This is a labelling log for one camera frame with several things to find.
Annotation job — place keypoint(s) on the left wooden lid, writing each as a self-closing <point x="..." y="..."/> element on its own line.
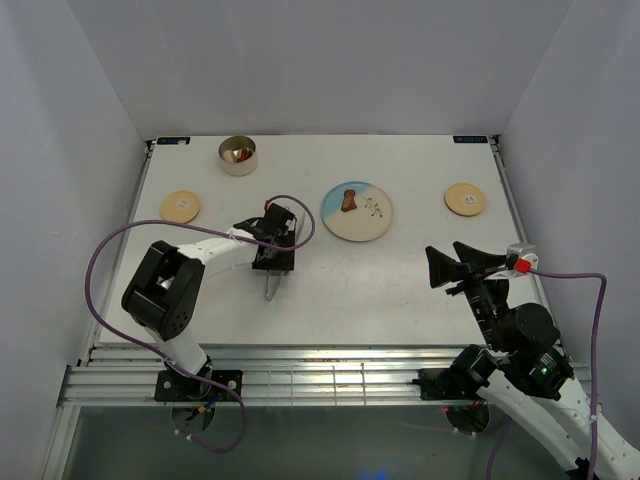
<point x="180" y="207"/>

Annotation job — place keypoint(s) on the right blue label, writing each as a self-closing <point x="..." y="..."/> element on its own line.
<point x="470" y="139"/>

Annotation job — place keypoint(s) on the meat piece on bone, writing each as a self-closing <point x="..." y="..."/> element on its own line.
<point x="348" y="202"/>

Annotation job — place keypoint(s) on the near steel lunch bowl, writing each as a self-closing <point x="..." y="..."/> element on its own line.
<point x="165" y="283"/>

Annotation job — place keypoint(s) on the wooden lid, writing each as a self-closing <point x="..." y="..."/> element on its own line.
<point x="180" y="207"/>
<point x="465" y="199"/>

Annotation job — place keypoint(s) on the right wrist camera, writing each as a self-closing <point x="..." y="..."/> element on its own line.
<point x="520" y="259"/>

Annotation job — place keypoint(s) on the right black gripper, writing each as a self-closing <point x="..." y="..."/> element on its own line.
<point x="442" y="268"/>

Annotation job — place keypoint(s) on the left blue label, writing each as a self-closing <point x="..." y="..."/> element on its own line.
<point x="178" y="141"/>

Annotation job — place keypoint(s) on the far steel lunch bowl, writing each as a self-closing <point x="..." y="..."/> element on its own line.
<point x="236" y="143"/>

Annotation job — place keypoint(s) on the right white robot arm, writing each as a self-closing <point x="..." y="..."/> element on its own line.
<point x="520" y="368"/>

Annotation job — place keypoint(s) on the blue label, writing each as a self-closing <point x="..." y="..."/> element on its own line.
<point x="470" y="139"/>
<point x="178" y="141"/>

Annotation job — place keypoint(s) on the right wooden lid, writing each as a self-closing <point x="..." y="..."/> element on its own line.
<point x="465" y="199"/>

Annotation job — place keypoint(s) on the ceramic food plate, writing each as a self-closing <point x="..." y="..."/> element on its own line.
<point x="371" y="219"/>

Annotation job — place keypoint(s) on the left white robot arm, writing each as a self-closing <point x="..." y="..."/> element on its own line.
<point x="162" y="295"/>

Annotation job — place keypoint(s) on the steel lunch bowl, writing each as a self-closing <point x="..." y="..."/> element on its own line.
<point x="236" y="143"/>
<point x="165" y="283"/>

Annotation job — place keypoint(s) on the steel tongs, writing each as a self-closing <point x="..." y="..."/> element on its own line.
<point x="273" y="281"/>

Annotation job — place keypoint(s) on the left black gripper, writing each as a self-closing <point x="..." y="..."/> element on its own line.
<point x="284" y="262"/>

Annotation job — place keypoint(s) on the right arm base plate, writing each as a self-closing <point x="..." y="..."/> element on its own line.
<point x="449" y="384"/>

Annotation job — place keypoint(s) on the red sausage piece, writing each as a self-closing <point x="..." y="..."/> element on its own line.
<point x="243" y="155"/>

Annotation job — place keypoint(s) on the rice ball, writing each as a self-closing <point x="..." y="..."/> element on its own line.
<point x="229" y="156"/>

